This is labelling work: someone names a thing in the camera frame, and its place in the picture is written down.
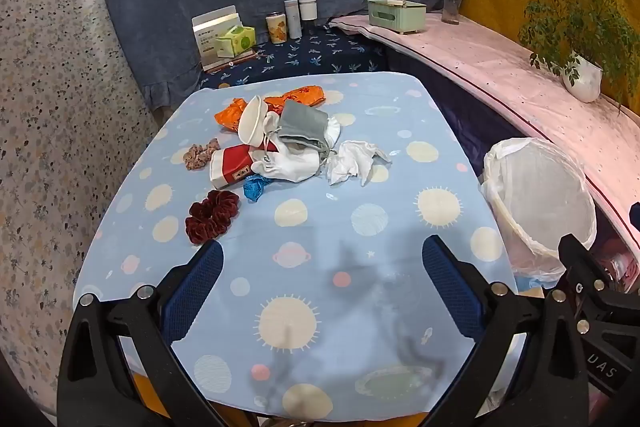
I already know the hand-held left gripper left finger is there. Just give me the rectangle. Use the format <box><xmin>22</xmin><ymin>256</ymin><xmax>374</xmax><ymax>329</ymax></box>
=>
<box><xmin>57</xmin><ymin>239</ymin><xmax>226</xmax><ymax>427</ymax></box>

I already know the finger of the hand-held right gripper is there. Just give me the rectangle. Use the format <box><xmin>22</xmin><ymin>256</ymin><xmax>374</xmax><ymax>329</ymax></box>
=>
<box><xmin>557</xmin><ymin>233</ymin><xmax>609</xmax><ymax>304</ymax></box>

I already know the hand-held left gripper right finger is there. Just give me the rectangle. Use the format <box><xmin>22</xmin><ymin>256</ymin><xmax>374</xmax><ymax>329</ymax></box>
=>
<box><xmin>422</xmin><ymin>234</ymin><xmax>592</xmax><ymax>427</ymax></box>

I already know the bin with white liner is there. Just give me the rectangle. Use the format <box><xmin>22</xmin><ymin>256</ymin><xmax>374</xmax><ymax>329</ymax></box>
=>
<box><xmin>480</xmin><ymin>137</ymin><xmax>598</xmax><ymax>284</ymax></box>

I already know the pink beige scrunchie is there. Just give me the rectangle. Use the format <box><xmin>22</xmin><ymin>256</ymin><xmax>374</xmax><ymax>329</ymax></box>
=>
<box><xmin>182</xmin><ymin>138</ymin><xmax>222</xmax><ymax>172</ymax></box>

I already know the dark red velvet scrunchie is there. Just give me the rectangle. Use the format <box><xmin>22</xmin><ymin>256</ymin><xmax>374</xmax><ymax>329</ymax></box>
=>
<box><xmin>185</xmin><ymin>189</ymin><xmax>242</xmax><ymax>244</ymax></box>

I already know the light blue planet-print tablecloth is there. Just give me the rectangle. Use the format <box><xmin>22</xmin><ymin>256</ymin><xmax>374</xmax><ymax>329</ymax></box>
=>
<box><xmin>72</xmin><ymin>72</ymin><xmax>528</xmax><ymax>423</ymax></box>

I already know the crumpled blue wrapper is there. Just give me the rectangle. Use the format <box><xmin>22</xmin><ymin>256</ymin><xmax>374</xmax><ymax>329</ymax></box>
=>
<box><xmin>242</xmin><ymin>173</ymin><xmax>271</xmax><ymax>204</ymax></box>

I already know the red and white pouch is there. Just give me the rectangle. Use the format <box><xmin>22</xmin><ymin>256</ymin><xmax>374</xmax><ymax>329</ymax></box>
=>
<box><xmin>209</xmin><ymin>144</ymin><xmax>268</xmax><ymax>190</ymax></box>

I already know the crumpled white tissue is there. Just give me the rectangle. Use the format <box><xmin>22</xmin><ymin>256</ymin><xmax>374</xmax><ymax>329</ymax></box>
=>
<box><xmin>326</xmin><ymin>139</ymin><xmax>392</xmax><ymax>186</ymax></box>

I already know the pink cloth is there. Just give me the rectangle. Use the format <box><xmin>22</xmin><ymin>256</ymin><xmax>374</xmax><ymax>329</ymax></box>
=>
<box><xmin>327</xmin><ymin>12</ymin><xmax>640</xmax><ymax>265</ymax></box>

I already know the red pen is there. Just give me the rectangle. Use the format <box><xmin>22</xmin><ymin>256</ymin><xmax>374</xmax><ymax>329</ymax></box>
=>
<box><xmin>204</xmin><ymin>53</ymin><xmax>261</xmax><ymax>75</ymax></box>

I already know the green plant in white pot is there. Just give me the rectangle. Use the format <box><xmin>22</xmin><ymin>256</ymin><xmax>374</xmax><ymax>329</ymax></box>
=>
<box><xmin>491</xmin><ymin>0</ymin><xmax>640</xmax><ymax>112</ymax></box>

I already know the white cardboard box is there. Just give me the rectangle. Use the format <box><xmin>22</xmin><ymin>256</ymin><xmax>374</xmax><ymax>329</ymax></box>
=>
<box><xmin>191</xmin><ymin>5</ymin><xmax>243</xmax><ymax>64</ymax></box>

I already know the green tissue pack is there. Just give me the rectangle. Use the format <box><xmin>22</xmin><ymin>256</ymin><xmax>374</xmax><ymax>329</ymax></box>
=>
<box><xmin>215</xmin><ymin>24</ymin><xmax>256</xmax><ymax>56</ymax></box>

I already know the dark blue printed cloth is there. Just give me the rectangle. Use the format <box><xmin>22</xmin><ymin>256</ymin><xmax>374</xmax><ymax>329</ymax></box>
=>
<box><xmin>199</xmin><ymin>24</ymin><xmax>388</xmax><ymax>90</ymax></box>

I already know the printed yellow can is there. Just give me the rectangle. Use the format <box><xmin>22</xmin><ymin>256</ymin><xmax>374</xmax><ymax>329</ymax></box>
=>
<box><xmin>265</xmin><ymin>12</ymin><xmax>288</xmax><ymax>44</ymax></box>

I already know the green tissue box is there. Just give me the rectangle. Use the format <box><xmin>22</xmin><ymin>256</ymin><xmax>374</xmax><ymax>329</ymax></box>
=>
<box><xmin>367</xmin><ymin>0</ymin><xmax>427</xmax><ymax>34</ymax></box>

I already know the slim white bottle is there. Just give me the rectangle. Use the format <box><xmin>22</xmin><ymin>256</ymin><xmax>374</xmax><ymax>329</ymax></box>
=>
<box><xmin>284</xmin><ymin>0</ymin><xmax>303</xmax><ymax>40</ymax></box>

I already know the grey drawstring pouch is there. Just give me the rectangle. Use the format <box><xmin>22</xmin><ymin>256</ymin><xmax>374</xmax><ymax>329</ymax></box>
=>
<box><xmin>276</xmin><ymin>99</ymin><xmax>331</xmax><ymax>154</ymax></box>

